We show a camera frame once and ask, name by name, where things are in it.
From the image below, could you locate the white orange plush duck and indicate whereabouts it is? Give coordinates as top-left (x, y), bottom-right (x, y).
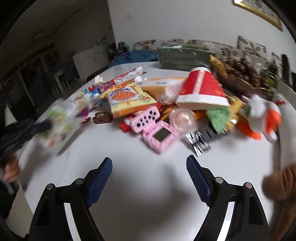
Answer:
top-left (236, 95), bottom-right (281, 143)

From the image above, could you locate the blue cloth on sofa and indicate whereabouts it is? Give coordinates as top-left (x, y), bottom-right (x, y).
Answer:
top-left (108, 50), bottom-right (159, 68)

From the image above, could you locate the gold framed picture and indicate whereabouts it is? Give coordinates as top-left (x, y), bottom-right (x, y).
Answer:
top-left (233, 0), bottom-right (282, 31)

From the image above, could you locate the silver foil wrapper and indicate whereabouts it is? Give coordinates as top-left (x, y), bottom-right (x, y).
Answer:
top-left (185, 131), bottom-right (211, 157)

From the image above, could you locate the pink handheld game console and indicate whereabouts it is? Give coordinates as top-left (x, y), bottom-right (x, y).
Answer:
top-left (142, 120), bottom-right (180, 154)

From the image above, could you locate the pink game controller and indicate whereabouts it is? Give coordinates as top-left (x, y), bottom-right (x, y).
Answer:
top-left (129, 106), bottom-right (160, 133)

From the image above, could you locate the floral sofa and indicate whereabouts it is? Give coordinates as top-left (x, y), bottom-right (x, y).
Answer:
top-left (133, 36), bottom-right (282, 70)

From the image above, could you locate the white cabinet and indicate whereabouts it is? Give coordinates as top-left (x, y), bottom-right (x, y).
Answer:
top-left (73, 44), bottom-right (109, 81)

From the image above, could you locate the green knitted cloth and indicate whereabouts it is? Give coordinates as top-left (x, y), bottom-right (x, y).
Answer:
top-left (206, 106), bottom-right (231, 133)

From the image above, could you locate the brown bear cookie toy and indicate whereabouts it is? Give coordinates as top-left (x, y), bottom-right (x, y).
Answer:
top-left (92, 112), bottom-right (113, 125)

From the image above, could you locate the left hand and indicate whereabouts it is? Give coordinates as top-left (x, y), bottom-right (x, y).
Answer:
top-left (4, 154), bottom-right (20, 182)

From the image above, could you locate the orange snack packet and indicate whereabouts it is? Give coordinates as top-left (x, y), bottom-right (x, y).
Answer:
top-left (101, 85), bottom-right (158, 118)

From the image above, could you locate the clear pink capsule ball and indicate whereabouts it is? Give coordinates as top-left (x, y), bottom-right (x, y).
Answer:
top-left (169, 108), bottom-right (198, 133)

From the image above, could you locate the red paper cup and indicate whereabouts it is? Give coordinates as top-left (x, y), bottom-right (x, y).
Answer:
top-left (175, 67), bottom-right (230, 110)

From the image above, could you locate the brown and white plush toy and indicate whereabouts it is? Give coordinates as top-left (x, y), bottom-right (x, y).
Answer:
top-left (262, 94), bottom-right (295, 240)

